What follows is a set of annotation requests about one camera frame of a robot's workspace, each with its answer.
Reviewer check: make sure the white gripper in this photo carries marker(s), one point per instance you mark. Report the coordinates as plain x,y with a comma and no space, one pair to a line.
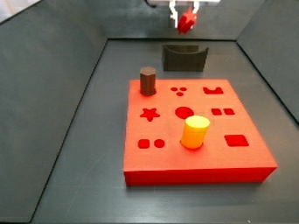
173,3

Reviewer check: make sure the red star prism object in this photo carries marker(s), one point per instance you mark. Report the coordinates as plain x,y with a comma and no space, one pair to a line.
188,21

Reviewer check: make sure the black curved fixture stand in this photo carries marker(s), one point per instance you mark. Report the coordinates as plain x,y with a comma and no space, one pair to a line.
185,58

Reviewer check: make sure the dark brown hexagonal peg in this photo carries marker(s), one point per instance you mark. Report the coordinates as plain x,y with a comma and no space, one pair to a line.
148,80

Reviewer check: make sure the yellow cylinder peg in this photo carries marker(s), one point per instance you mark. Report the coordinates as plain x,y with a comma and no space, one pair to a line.
194,131

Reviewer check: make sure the red shape sorting block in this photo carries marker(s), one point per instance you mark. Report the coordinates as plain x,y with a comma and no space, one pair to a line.
234,154

